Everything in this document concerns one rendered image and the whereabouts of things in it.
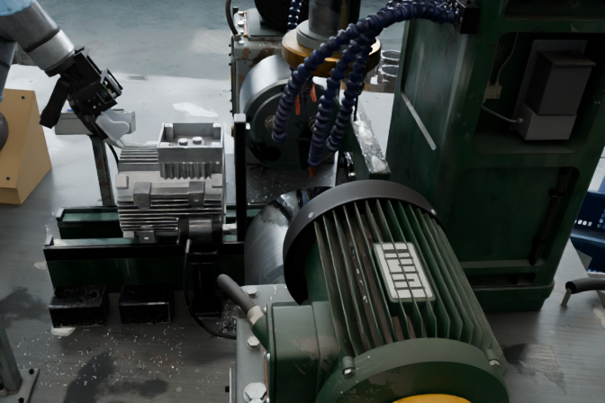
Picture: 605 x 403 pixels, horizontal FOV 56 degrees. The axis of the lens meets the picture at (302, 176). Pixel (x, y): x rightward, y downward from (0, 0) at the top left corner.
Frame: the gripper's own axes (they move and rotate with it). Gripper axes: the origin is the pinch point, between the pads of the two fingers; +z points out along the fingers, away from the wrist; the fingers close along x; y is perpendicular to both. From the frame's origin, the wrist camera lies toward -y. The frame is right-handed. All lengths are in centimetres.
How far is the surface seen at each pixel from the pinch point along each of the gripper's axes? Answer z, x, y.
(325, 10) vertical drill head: -7, -10, 50
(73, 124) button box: -3.5, 15.5, -12.8
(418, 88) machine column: 19, -2, 59
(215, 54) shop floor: 98, 330, -47
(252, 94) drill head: 11.2, 17.4, 25.8
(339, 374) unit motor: -5, -77, 39
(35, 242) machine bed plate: 13.2, 4.7, -34.5
